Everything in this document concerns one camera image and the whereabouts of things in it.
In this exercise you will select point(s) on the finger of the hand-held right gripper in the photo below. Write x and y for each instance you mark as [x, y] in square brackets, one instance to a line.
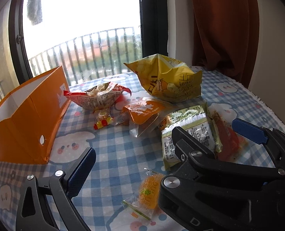
[188, 144]
[249, 130]

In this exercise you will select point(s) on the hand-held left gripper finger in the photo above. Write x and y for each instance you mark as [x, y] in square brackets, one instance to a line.
[82, 170]

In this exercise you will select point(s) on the green snack packet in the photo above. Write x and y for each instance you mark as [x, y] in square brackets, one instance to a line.
[193, 122]

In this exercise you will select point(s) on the red clear snack packet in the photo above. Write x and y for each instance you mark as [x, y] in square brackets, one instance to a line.
[226, 134]

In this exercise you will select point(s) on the small gummy candy bag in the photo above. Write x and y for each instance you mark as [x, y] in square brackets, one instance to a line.
[104, 121]

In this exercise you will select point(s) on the orange cardboard box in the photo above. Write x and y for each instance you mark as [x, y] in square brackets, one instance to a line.
[24, 125]

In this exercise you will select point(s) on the red snack bag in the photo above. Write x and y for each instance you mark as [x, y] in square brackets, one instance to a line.
[101, 98]

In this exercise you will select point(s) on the blue checked bear-print blanket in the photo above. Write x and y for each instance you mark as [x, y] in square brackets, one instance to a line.
[123, 154]

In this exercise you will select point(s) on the orange clear snack packet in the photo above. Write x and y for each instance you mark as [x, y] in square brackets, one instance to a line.
[144, 110]

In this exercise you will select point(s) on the small orange jelly packet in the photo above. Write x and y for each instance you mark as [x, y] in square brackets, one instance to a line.
[149, 190]

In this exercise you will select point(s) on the yellow snack bag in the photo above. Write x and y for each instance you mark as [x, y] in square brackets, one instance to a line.
[164, 77]

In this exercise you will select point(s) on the brown curtain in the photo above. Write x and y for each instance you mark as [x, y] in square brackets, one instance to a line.
[224, 28]

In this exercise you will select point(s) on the balcony railing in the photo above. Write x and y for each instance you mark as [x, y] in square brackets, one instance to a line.
[99, 32]

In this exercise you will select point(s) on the wide grey hanging cloth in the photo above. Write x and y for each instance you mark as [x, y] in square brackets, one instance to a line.
[35, 4]

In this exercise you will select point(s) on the black window frame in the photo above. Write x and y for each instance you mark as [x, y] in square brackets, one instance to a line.
[152, 16]

